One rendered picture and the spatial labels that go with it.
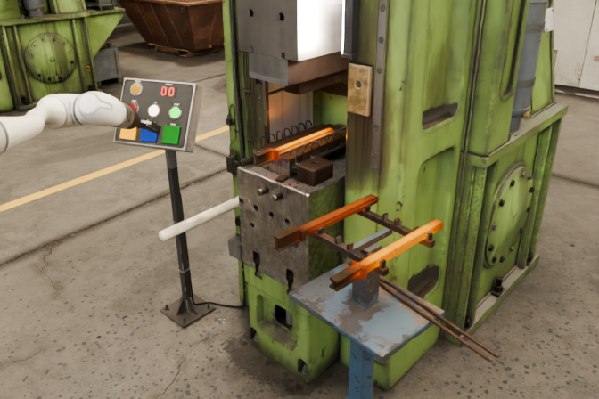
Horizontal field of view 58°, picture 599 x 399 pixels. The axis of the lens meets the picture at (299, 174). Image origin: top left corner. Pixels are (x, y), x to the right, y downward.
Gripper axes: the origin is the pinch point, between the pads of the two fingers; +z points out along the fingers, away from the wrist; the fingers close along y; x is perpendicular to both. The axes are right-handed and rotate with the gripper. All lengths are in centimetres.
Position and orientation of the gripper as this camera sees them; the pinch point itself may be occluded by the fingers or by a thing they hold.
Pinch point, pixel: (154, 128)
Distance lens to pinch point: 219.4
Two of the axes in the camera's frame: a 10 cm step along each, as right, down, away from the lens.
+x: 1.4, -9.9, 0.8
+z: 2.6, 1.1, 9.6
